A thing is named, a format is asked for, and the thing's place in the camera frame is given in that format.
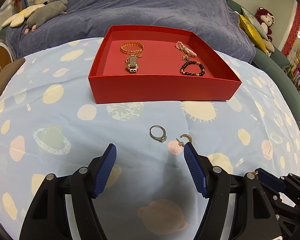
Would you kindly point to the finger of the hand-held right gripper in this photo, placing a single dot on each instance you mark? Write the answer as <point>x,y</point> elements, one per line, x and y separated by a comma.
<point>295,183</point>
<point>270,178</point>

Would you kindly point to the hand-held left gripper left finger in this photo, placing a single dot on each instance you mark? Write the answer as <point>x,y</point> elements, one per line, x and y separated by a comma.
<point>105,172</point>

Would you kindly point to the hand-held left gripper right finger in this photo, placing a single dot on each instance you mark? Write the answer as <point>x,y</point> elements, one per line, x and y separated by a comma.
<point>195,172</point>

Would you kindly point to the red cardboard box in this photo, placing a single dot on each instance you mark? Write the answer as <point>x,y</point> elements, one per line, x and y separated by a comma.
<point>165,90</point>

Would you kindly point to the gold watch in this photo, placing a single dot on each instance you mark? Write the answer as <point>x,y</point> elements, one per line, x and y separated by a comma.
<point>132,65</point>

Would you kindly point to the light blue printed tablecloth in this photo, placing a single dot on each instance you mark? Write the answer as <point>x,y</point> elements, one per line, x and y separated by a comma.
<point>65,130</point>

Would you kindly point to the cream pillow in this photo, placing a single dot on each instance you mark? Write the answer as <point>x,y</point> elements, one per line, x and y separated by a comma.
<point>269,46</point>

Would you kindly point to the gold pillow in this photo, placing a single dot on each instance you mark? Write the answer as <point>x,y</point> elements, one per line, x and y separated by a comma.
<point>252,31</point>

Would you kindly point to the red monkey plush toy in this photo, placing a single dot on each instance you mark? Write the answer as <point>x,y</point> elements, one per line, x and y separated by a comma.
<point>265,17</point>

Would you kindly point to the silver grey pillow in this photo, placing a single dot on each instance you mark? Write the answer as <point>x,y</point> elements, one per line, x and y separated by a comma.
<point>251,17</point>

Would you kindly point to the grey plush toy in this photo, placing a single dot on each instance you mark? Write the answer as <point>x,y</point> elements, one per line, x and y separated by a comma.
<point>47,11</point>

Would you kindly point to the blue sofa cover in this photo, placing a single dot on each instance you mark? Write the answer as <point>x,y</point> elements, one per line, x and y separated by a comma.
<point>140,2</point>

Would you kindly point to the flower shaped pillow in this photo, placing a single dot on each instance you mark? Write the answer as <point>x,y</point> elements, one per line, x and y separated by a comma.
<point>17,17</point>

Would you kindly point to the white sheer curtain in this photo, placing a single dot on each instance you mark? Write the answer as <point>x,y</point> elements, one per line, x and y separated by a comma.
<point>2,12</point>

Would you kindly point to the red lattice wall hanging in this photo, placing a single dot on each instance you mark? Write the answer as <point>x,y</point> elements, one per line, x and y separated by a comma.
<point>291,30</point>

